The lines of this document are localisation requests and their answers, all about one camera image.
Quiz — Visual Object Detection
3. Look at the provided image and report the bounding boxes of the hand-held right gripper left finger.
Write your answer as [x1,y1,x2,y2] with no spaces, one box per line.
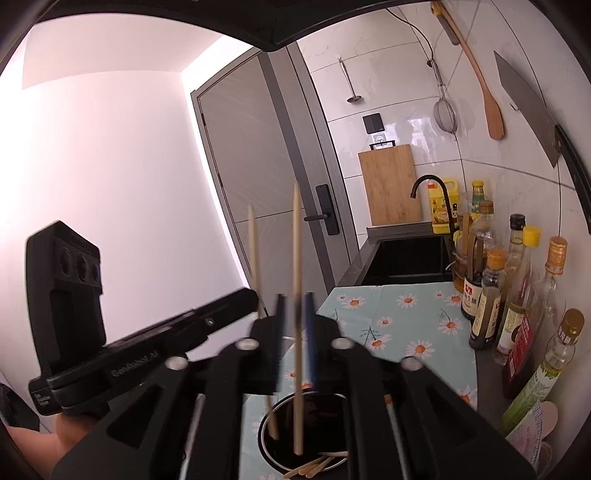
[51,294,287,480]

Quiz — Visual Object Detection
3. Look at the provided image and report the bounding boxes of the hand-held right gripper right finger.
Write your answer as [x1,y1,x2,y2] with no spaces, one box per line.
[302,294,537,480]

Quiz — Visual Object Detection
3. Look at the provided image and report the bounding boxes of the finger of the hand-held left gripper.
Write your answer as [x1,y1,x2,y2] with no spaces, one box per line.
[198,287,260,334]

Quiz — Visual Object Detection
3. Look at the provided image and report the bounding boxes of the slim wooden chopstick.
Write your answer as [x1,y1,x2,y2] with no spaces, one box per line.
[247,204,280,441]

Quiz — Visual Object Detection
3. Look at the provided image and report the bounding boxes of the black cylindrical utensil holder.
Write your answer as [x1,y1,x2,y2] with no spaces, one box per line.
[256,388,354,476]

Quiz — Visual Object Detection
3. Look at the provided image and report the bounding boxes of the pile of wooden chopsticks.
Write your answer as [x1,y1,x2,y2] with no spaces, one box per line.
[283,450,349,478]

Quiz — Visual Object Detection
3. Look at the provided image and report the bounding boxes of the person's left hand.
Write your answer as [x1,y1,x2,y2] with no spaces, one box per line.
[4,408,100,480]

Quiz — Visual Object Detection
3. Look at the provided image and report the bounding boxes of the daisy print tablecloth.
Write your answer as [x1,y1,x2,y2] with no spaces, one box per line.
[240,284,478,480]

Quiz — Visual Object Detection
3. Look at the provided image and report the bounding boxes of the black sink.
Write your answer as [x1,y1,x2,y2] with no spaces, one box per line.
[360,233,455,286]

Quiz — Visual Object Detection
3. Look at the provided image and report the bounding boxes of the grey door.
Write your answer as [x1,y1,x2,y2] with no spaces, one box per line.
[190,46,361,289]

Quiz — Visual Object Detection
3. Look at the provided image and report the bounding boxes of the red label soy sauce bottle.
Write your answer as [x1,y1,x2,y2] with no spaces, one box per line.
[461,240,485,321]

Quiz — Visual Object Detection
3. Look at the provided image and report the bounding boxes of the wooden cutting board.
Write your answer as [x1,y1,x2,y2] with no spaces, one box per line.
[358,144,423,227]

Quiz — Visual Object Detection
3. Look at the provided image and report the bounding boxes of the orange-capped sauce bottle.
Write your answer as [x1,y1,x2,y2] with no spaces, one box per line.
[468,248,508,350]

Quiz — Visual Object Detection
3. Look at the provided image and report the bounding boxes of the yellow oil jug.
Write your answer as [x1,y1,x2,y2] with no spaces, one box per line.
[427,179,461,234]

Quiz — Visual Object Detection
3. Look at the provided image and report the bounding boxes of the black faucet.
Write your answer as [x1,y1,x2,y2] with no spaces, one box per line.
[411,174,455,234]

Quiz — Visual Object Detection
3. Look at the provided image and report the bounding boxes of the yellow-capped tall sauce bottle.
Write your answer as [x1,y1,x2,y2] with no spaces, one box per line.
[492,226,542,365]

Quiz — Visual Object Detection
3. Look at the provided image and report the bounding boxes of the gold-capped red label bottle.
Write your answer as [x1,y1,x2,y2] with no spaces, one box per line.
[501,236,568,400]

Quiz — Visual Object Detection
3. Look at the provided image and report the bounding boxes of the brown-capped glass bottle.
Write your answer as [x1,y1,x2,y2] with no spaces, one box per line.
[471,200,502,259]

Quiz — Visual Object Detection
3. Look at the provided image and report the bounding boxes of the yellow-capped glass bottle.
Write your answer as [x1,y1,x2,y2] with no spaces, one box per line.
[468,180,490,217]

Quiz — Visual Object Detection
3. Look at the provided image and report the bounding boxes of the gold-capped green label bottle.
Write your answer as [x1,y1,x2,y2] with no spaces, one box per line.
[501,308,585,435]

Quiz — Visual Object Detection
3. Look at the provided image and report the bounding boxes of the black-capped glass bottle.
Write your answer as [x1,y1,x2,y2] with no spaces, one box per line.
[505,213,527,278]

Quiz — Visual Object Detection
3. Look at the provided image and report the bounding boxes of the pink white plastic bag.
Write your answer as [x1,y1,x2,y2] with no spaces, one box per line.
[505,399,559,467]

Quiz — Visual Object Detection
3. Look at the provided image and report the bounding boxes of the hanging metal ladle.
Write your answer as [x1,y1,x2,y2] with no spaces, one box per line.
[338,58,363,104]

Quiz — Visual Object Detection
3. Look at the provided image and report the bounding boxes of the metal mesh strainer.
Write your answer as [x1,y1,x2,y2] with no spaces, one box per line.
[427,58,459,134]

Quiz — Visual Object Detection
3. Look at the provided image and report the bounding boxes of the wooden spatula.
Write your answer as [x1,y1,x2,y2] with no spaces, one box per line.
[431,0,505,140]

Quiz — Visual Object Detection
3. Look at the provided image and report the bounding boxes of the kitchen cleaver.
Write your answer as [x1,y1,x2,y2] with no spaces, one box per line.
[493,50,591,217]

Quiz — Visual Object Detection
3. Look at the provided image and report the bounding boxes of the black door lock handle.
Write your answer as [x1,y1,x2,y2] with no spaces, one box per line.
[304,184,341,237]

